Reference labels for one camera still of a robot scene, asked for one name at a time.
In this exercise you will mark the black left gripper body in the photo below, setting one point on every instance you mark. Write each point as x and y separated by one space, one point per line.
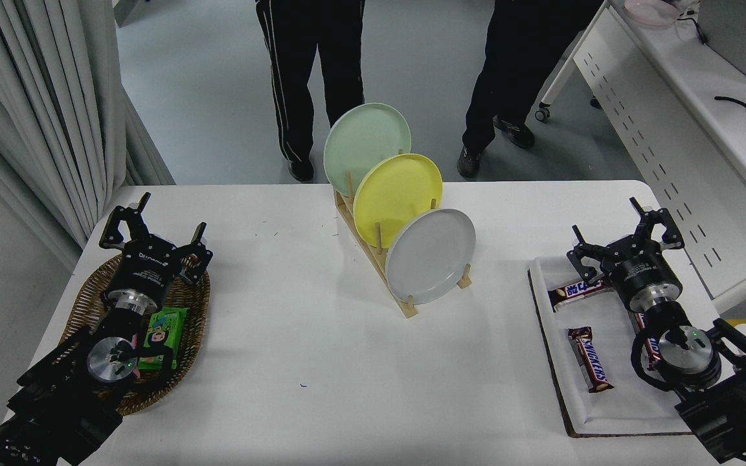
146 268

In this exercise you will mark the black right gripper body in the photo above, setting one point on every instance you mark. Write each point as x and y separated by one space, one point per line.
645 268

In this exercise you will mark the grey plate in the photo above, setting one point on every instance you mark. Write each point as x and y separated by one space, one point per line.
431 255

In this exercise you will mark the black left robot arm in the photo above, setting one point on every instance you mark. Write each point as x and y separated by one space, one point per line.
68 401

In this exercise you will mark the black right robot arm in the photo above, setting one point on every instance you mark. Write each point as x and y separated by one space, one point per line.
735 414

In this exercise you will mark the wooden plate rack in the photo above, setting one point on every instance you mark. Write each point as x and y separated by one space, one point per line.
410 309

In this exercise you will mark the pale green plate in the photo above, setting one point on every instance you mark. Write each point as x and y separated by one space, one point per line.
363 139

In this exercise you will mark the yellow plate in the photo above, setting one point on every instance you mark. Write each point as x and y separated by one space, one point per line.
399 194

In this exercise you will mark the pink plate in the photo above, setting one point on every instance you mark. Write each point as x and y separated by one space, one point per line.
651 11

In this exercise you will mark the brown snack bar white label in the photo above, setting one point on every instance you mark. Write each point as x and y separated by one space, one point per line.
574 292

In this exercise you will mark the green snack packet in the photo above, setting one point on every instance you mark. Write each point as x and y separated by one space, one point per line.
162 333

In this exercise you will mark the brown wicker basket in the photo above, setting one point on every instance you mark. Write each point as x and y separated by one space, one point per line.
85 298

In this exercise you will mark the pink snack packet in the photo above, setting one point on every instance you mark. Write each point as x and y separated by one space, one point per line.
135 341

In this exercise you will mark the brown Snickers bar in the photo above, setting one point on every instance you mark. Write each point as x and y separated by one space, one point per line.
650 346
590 359

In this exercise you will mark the white desk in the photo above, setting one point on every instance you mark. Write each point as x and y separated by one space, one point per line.
671 129

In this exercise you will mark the white foam tray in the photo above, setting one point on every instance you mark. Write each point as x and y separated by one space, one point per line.
619 408

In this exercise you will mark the pale grey curtain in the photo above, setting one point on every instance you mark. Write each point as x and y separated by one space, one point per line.
23 97

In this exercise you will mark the person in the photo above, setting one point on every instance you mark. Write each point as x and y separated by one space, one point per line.
515 52
295 65

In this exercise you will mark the grey laptop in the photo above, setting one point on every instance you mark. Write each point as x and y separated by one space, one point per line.
735 32

